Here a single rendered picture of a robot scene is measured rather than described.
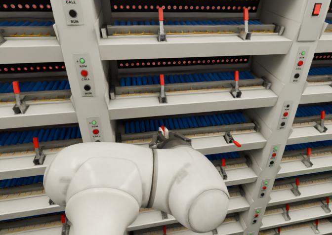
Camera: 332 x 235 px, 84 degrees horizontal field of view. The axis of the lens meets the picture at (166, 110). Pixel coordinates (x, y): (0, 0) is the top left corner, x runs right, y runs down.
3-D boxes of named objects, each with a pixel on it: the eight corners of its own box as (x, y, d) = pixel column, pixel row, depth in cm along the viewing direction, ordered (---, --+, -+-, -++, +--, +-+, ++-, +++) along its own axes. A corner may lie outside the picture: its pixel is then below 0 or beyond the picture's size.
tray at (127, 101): (273, 106, 70) (291, 73, 61) (109, 120, 61) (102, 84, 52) (247, 79, 86) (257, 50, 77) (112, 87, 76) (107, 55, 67)
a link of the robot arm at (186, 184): (208, 144, 41) (150, 138, 39) (251, 181, 26) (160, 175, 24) (199, 189, 43) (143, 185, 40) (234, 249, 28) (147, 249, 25)
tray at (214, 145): (263, 147, 78) (272, 132, 72) (116, 165, 69) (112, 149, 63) (240, 116, 93) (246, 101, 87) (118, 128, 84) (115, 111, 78)
